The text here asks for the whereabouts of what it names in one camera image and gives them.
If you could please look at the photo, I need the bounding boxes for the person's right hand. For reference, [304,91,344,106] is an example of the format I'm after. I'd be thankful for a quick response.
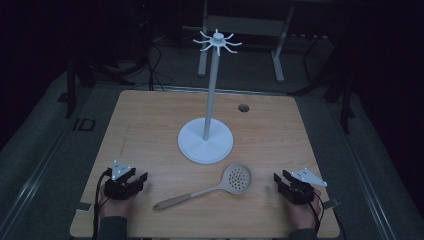
[287,189,323,231]

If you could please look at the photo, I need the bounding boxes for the beige slotted spoon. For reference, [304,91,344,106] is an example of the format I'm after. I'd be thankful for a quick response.
[152,162,253,212]

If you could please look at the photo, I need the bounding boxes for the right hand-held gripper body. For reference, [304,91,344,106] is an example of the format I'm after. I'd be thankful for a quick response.
[278,167,328,205]

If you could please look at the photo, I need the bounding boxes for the person's left hand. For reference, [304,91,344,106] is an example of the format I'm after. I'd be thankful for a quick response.
[98,191,138,220]

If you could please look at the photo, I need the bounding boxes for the white utensil hook stand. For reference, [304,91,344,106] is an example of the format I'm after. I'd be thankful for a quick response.
[177,28,243,165]

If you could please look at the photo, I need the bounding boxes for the black floor bracket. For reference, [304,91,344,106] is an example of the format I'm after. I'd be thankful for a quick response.
[72,117,97,132]

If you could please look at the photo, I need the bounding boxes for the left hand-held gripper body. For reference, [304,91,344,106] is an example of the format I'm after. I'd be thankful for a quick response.
[103,159,143,201]

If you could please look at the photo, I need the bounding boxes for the metal table edge clip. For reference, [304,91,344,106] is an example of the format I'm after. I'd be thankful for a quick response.
[322,198,340,211]
[75,202,94,213]

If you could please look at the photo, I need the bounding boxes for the black metal stand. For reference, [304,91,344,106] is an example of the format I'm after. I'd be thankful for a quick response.
[288,33,356,135]
[57,49,136,120]

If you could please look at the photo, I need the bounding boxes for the black floor cables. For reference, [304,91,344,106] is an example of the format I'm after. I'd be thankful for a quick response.
[131,19,174,92]

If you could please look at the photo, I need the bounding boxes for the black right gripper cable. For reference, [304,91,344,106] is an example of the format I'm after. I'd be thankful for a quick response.
[307,190,325,235]

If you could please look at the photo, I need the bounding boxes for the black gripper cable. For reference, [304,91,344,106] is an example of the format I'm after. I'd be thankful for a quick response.
[307,190,325,235]
[92,168,113,240]

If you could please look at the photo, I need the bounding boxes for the white desk frame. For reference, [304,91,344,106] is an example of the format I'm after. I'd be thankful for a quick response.
[197,0,297,84]

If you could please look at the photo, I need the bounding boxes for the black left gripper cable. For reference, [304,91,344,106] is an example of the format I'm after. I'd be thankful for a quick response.
[92,168,113,240]

